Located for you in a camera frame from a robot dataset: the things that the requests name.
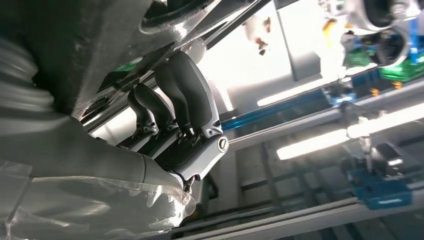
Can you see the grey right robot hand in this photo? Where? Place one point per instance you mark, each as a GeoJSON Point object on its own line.
{"type": "Point", "coordinates": [82, 159]}

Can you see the long ceiling light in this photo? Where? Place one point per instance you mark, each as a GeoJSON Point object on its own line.
{"type": "Point", "coordinates": [387, 121]}
{"type": "Point", "coordinates": [311, 145]}
{"type": "Point", "coordinates": [291, 92]}

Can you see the green plastic crate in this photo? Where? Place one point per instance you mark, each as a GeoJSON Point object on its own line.
{"type": "Point", "coordinates": [359, 59]}
{"type": "Point", "coordinates": [404, 71]}

